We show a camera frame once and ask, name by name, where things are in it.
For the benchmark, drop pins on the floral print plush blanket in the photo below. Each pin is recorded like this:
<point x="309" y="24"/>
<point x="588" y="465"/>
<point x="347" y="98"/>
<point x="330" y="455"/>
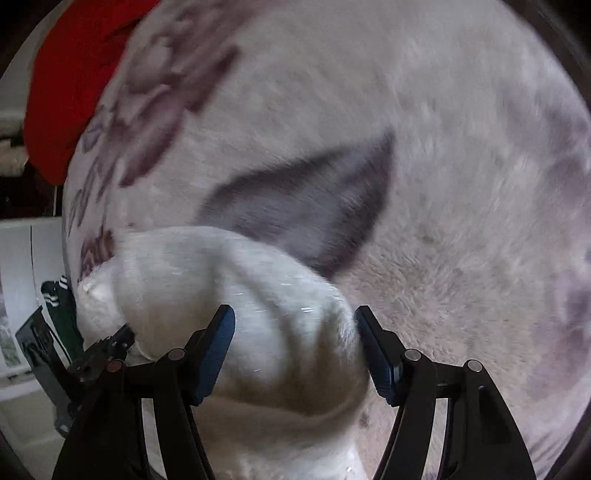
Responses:
<point x="438" y="138"/>

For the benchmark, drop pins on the white fluffy garment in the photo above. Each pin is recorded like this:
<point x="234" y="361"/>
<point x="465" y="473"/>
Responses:
<point x="277" y="323"/>

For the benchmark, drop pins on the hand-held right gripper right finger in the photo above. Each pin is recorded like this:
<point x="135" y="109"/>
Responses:
<point x="379" y="357"/>

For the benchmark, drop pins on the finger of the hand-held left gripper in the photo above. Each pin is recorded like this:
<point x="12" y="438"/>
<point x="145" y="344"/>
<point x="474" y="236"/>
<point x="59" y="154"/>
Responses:
<point x="108" y="348"/>

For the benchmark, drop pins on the white cabinet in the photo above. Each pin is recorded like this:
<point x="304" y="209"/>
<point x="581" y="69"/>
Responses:
<point x="23" y="258"/>

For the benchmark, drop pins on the red cloth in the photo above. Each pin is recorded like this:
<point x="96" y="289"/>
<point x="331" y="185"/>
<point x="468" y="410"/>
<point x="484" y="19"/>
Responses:
<point x="69" y="92"/>

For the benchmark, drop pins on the dark green striped cloth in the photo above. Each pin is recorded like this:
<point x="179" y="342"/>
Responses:
<point x="62" y="311"/>

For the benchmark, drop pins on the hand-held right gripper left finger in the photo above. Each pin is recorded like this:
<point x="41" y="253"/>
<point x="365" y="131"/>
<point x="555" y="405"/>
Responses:
<point x="213" y="357"/>

